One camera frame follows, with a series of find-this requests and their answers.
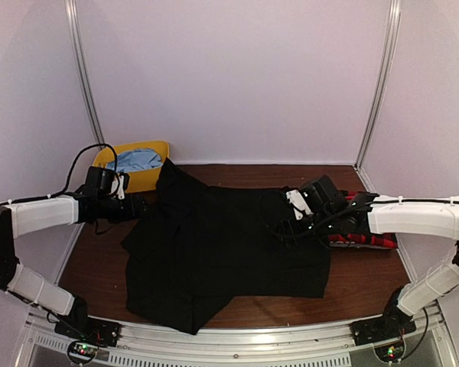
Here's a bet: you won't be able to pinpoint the black long sleeve shirt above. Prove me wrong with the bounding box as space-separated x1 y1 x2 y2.
122 161 330 335

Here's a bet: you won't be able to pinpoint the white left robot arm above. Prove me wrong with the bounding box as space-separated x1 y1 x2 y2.
0 193 148 339

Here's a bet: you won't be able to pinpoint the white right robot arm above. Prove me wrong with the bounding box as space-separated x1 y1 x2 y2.
273 189 459 338

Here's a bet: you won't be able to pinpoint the red black plaid shirt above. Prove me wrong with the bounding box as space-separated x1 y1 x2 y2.
324 190 398 250

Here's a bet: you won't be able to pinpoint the light blue shirt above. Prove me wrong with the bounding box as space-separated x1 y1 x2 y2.
105 148 163 173

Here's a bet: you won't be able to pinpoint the left circuit board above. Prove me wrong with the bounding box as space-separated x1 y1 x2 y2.
67 340 99 365

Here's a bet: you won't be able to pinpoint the circuit board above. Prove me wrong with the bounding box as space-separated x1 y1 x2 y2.
374 342 406 364
67 340 99 365

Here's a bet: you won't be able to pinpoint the right circuit board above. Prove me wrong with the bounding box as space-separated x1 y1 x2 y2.
374 342 406 364

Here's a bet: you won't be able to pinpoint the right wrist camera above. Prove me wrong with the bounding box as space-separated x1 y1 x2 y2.
285 175 348 220

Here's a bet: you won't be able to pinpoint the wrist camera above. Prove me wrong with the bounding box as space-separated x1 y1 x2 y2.
285 175 348 220
82 167 130 200

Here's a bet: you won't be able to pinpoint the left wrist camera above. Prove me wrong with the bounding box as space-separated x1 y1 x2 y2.
82 167 130 200

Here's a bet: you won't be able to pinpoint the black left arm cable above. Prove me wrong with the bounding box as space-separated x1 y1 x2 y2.
60 142 119 236

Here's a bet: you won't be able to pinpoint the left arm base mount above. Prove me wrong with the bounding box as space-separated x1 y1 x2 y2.
46 297 121 347

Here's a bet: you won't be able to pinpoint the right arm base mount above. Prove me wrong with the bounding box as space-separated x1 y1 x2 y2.
350 305 416 346

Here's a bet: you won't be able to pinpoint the aluminium left corner post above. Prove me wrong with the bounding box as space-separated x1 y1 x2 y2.
64 0 105 143

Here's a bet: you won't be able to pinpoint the aluminium corner post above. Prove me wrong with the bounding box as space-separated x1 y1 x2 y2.
354 0 402 171
64 0 105 143

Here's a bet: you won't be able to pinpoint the aluminium right corner post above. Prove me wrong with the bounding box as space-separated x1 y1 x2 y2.
354 0 402 171

